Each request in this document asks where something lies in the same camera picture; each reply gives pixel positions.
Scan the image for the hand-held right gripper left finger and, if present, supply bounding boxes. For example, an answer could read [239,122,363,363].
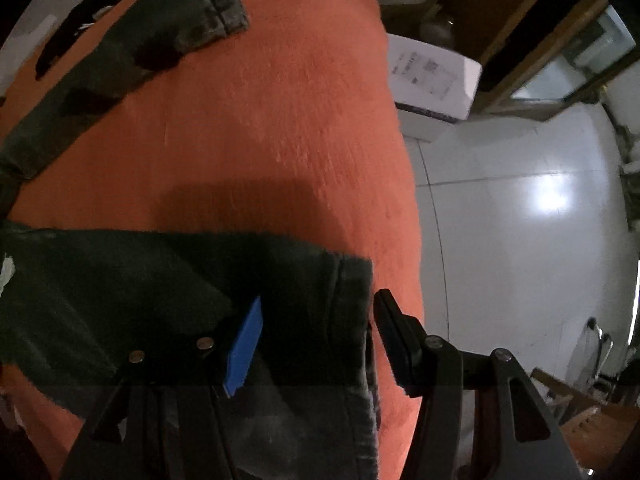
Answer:
[60,296,264,480]

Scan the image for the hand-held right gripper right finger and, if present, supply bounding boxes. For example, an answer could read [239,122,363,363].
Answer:
[374,289,583,480]

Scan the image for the dark pants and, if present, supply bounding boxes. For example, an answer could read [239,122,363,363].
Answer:
[0,0,386,480]

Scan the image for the wooden chair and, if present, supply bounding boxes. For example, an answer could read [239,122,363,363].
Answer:
[530,367,640,480]

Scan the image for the orange blanket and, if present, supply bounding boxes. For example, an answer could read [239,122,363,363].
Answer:
[0,0,426,480]

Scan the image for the white cardboard box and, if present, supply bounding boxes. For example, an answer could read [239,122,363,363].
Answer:
[387,34,483,123]

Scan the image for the brown wooden wardrobe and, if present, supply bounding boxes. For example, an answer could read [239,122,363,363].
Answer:
[400,0,566,92]

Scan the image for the black printed garment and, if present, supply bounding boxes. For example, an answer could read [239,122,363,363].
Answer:
[35,0,166,81]

